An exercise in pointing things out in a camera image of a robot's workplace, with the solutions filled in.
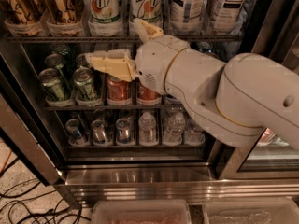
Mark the teas tea bottle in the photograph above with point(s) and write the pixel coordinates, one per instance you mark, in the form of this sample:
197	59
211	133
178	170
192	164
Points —
186	11
224	13

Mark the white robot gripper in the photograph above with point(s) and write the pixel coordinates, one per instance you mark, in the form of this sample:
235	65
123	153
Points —
154	61

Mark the front right orange can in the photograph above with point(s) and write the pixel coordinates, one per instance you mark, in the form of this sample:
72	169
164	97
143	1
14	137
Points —
147	94

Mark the water bottle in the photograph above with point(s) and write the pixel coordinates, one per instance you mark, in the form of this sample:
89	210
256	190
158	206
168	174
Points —
194	134
173	129
147	129

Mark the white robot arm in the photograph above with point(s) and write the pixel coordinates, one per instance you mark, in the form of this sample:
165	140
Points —
233	101

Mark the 7up can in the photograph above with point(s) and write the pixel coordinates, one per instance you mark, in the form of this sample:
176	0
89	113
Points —
105	11
147	10

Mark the green can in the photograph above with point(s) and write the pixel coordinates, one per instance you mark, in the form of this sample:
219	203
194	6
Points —
85	84
57	61
81	61
54	85

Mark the front right green can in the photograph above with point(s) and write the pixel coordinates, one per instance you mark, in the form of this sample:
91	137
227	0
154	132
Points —
85	84

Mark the middle right green can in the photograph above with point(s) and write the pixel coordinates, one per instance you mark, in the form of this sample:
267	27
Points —
81	61

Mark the left water bottle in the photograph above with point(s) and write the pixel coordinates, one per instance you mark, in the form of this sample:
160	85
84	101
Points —
147	129

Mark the middle water bottle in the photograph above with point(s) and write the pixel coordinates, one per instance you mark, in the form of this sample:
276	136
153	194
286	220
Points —
173	129

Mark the right blue silver can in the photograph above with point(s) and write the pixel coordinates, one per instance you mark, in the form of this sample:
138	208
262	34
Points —
123	128

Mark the steel fridge door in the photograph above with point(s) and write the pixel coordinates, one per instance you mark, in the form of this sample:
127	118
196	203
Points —
24	126

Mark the right clear plastic bin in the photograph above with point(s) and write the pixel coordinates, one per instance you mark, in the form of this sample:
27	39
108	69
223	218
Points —
251	211

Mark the right water bottle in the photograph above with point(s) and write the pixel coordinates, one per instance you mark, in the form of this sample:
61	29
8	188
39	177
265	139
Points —
194	134

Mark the front left green can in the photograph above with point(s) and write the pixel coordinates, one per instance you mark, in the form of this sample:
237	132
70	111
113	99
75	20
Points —
54	85

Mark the orange can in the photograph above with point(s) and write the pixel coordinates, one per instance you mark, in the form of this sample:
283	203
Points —
117	90
147	94

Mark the left blue silver can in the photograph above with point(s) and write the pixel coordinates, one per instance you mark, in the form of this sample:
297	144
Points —
76	131

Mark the front left orange can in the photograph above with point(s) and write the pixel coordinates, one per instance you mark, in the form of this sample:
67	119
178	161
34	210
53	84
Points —
117	90

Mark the top wire shelf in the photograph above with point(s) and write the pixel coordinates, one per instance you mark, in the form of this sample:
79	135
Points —
114	39

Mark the middle left green can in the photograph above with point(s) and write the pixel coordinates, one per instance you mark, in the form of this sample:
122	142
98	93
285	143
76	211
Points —
57	61

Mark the wire shelf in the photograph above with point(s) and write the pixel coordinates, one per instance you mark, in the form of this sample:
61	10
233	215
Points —
104	107
114	39

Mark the left clear plastic bin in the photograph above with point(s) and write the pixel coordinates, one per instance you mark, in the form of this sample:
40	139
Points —
141	212

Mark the clear plastic bin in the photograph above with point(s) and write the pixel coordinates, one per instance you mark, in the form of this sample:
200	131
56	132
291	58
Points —
141	212
251	211

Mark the middle wire shelf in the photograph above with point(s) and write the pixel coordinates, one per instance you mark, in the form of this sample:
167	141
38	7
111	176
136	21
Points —
104	107

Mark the right Teas Tea bottle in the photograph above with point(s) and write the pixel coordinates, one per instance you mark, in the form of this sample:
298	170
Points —
224	13

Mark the left Teas Tea bottle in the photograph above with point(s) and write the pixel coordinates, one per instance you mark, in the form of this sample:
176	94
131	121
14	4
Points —
186	11

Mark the left LaCroix can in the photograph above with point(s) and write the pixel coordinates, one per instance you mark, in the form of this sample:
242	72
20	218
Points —
22	12

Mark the blue silver can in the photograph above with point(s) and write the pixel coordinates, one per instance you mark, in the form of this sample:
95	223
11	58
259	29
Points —
123	128
76	131
99	131

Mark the middle blue silver can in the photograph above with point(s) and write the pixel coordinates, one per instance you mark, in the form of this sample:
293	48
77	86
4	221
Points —
99	131

